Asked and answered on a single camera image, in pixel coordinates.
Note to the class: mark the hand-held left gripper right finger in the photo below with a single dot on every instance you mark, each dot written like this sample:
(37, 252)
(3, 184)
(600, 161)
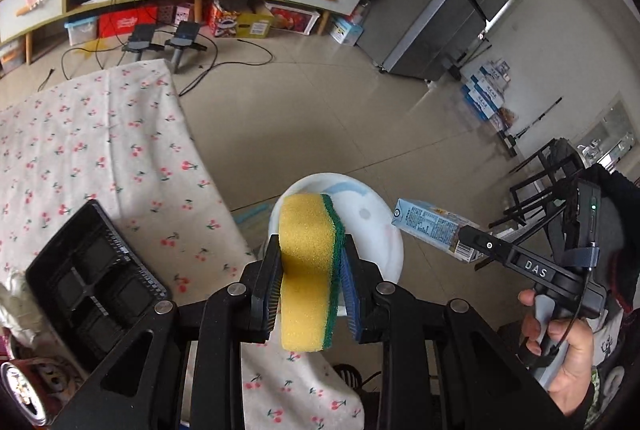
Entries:
(356, 305)

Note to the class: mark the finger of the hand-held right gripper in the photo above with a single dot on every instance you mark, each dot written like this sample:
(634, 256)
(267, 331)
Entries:
(487, 247)

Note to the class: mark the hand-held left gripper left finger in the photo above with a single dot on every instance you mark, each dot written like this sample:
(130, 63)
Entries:
(262, 300)

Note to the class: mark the yellow green sponge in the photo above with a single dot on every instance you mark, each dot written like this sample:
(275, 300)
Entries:
(305, 260)

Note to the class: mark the blue milk carton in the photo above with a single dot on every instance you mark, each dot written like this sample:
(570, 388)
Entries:
(425, 222)

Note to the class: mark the white plastic bin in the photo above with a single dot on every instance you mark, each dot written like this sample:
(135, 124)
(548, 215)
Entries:
(372, 237)

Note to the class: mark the black plastic tray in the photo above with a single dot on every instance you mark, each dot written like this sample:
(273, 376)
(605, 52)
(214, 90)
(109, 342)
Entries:
(75, 270)

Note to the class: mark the person's right hand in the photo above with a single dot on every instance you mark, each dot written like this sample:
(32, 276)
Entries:
(577, 360)

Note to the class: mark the black metal stool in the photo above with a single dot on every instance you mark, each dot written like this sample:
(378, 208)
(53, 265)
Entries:
(542, 182)

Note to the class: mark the stack of blue white boxes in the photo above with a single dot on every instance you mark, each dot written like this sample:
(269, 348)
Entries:
(485, 92)

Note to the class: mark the cherry print tablecloth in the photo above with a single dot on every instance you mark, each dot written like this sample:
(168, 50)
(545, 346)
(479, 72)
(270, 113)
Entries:
(100, 135)

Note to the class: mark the metal can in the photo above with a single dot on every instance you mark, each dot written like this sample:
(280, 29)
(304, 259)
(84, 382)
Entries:
(22, 392)

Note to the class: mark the small blue white box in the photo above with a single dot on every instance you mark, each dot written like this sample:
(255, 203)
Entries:
(344, 30)

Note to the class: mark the black grey device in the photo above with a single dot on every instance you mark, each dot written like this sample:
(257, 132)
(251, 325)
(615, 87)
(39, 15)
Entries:
(185, 35)
(141, 37)

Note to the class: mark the colourful snack box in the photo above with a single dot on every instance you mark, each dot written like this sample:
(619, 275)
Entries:
(240, 20)

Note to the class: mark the red fruit box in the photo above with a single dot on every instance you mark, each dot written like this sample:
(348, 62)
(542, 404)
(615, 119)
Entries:
(295, 17)

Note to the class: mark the red gift box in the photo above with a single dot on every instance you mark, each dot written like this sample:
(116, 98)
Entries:
(120, 22)

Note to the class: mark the clear plastic storage box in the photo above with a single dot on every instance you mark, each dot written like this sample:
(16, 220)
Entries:
(81, 31)

